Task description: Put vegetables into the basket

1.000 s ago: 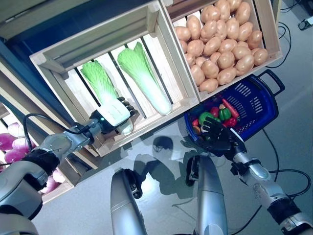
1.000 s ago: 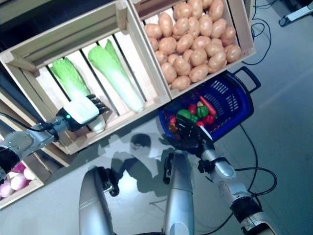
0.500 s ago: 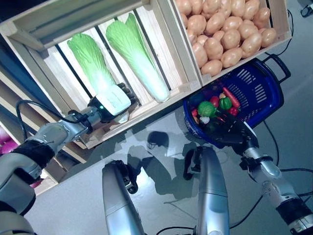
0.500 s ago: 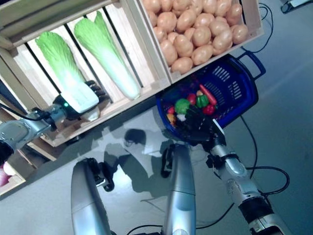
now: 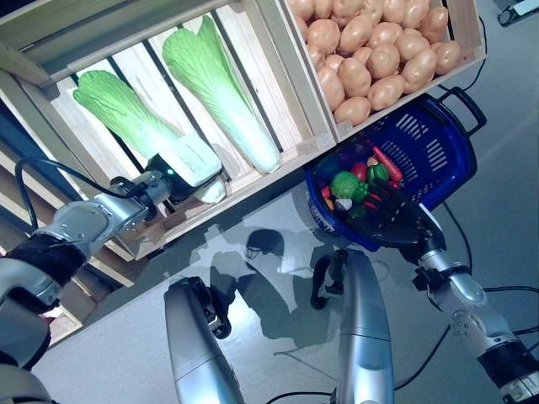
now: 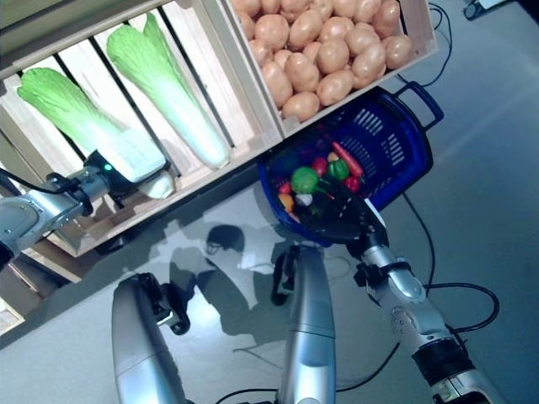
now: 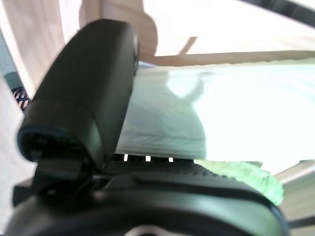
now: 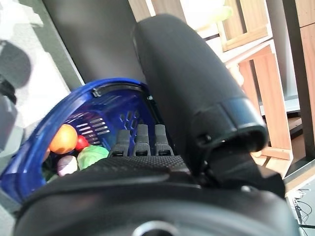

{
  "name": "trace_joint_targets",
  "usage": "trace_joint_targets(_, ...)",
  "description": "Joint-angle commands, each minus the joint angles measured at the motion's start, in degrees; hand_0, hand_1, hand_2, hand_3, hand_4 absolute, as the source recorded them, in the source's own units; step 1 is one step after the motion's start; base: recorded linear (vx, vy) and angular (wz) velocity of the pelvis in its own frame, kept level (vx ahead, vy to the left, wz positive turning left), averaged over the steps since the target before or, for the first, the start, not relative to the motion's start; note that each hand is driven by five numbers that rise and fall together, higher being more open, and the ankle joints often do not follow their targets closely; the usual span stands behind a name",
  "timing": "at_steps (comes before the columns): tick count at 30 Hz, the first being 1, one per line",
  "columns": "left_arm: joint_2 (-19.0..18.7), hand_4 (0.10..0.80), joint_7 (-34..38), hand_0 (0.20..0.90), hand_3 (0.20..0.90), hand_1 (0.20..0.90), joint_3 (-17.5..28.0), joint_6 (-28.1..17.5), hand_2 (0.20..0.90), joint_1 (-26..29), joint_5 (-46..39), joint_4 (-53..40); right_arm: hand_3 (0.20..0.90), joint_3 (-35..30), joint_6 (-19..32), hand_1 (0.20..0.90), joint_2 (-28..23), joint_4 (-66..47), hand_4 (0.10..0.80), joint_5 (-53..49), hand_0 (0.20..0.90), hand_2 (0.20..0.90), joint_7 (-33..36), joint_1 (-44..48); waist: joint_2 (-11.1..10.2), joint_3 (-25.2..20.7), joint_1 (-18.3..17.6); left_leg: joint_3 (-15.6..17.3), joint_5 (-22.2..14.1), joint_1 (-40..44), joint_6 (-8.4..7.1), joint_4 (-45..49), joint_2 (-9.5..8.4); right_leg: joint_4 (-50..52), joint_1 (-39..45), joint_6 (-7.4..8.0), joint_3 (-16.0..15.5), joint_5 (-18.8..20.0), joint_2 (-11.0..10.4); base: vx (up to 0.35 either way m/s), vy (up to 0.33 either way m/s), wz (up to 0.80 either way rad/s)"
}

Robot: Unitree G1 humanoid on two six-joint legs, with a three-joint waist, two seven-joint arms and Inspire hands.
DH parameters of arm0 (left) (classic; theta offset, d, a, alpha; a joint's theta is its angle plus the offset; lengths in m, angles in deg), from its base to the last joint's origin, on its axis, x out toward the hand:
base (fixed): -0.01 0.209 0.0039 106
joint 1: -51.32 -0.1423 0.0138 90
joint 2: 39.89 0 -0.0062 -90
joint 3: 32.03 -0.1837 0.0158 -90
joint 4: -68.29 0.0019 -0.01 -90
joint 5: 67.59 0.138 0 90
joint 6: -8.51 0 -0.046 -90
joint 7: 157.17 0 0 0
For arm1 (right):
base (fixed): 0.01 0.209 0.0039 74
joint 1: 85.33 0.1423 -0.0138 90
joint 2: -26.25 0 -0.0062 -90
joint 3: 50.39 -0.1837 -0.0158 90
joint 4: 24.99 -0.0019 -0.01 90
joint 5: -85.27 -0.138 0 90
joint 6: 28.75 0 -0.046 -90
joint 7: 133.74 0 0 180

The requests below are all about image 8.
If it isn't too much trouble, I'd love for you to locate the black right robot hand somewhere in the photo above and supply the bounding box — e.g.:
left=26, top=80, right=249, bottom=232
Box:
left=14, top=13, right=300, bottom=236

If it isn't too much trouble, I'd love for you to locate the napa cabbage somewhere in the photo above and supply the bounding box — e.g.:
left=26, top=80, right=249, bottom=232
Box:
left=215, top=4, right=234, bottom=23

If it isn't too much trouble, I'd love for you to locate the blue plastic shopping basket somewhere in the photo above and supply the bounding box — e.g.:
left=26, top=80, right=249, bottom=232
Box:
left=0, top=78, right=178, bottom=205

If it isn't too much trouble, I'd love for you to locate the wooden display stand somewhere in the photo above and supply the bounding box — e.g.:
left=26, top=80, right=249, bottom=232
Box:
left=41, top=0, right=315, bottom=182

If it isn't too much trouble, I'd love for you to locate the small green toy lettuce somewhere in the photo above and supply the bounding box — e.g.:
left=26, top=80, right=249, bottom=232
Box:
left=77, top=145, right=110, bottom=171

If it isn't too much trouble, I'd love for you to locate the small red toy fruit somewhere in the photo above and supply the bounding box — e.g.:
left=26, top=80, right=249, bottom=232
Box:
left=75, top=135, right=90, bottom=152

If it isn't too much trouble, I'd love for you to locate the orange toy fruit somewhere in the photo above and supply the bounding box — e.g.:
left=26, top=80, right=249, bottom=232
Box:
left=49, top=124, right=79, bottom=155

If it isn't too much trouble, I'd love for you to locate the white toy garlic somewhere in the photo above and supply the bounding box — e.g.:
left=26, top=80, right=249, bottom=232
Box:
left=57, top=155, right=79, bottom=177

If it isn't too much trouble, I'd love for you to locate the black floor cable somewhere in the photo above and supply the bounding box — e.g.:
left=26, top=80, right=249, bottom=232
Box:
left=291, top=194, right=315, bottom=232

